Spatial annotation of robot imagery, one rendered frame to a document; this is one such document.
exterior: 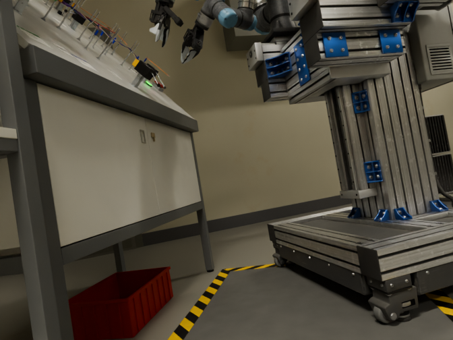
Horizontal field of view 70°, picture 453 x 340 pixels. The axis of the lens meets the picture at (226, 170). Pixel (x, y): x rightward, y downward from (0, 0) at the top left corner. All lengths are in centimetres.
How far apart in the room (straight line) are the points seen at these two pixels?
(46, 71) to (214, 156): 263
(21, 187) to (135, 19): 311
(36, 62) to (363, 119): 118
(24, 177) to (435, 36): 157
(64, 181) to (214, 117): 267
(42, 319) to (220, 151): 282
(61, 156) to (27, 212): 21
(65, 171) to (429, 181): 137
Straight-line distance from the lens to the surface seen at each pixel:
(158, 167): 138
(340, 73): 134
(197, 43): 160
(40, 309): 77
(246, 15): 164
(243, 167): 344
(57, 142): 91
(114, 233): 104
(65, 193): 90
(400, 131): 152
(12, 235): 90
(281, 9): 180
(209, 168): 335
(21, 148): 75
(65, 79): 93
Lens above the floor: 49
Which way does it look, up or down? 2 degrees up
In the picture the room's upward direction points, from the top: 9 degrees counter-clockwise
